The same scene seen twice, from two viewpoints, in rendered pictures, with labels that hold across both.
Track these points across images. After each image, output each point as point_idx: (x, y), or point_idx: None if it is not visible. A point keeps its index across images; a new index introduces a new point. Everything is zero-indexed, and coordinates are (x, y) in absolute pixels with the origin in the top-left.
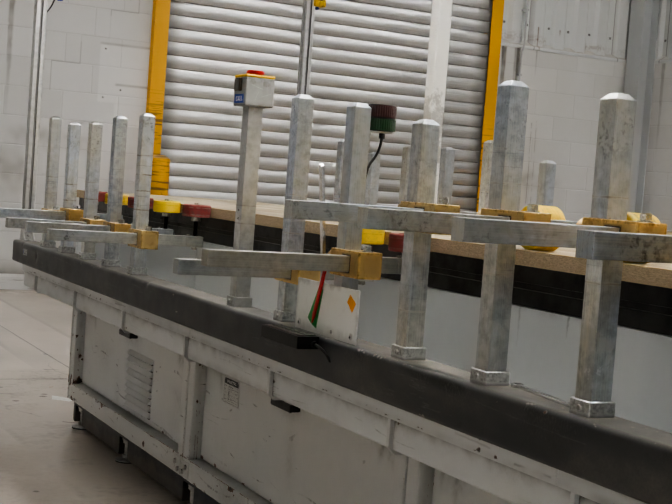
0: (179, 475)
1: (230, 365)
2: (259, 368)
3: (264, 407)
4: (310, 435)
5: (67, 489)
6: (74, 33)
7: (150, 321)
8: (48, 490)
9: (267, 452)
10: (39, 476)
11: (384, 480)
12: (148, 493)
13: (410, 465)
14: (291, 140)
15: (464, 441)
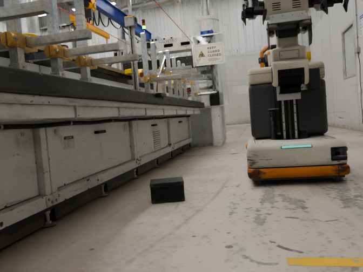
0: (39, 213)
1: (135, 111)
2: (142, 109)
3: (87, 138)
4: (106, 138)
5: (68, 249)
6: None
7: (100, 106)
8: (82, 249)
9: (92, 155)
10: (53, 269)
11: (126, 137)
12: (32, 241)
13: (135, 127)
14: (146, 45)
15: (170, 107)
